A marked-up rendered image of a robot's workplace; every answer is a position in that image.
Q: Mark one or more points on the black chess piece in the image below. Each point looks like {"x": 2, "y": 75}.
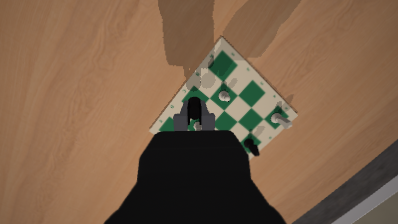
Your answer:
{"x": 194, "y": 107}
{"x": 249, "y": 143}

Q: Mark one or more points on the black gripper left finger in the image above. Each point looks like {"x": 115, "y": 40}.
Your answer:
{"x": 182, "y": 120}

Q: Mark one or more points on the white pawn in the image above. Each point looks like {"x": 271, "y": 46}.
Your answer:
{"x": 197, "y": 126}
{"x": 224, "y": 96}

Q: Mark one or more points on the green and white chessboard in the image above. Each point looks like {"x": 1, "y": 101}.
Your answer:
{"x": 252, "y": 100}

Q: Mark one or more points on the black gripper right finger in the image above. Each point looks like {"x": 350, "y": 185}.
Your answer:
{"x": 206, "y": 119}

